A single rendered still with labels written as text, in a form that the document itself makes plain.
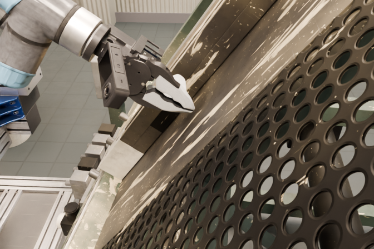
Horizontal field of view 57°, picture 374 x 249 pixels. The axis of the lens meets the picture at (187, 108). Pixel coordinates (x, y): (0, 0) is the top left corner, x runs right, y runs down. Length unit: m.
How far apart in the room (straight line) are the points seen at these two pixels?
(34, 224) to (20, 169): 0.69
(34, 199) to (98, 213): 1.07
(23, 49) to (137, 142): 0.34
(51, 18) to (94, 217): 0.47
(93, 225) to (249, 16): 0.57
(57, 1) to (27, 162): 1.93
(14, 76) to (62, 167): 1.72
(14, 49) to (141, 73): 0.21
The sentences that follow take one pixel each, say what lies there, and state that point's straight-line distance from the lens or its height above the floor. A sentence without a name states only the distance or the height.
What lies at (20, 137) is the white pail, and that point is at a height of 0.05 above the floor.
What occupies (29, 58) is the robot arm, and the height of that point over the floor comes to 1.30.
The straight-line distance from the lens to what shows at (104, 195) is 0.91.
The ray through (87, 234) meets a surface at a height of 0.89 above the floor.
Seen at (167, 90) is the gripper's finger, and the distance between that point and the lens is 0.60.
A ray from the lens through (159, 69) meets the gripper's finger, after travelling 0.58.
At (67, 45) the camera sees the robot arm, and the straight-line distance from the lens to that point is 0.61.
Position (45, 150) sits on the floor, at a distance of 2.51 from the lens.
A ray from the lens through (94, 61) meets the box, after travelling 1.43.
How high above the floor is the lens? 1.57
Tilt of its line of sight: 35 degrees down
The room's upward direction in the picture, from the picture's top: straight up
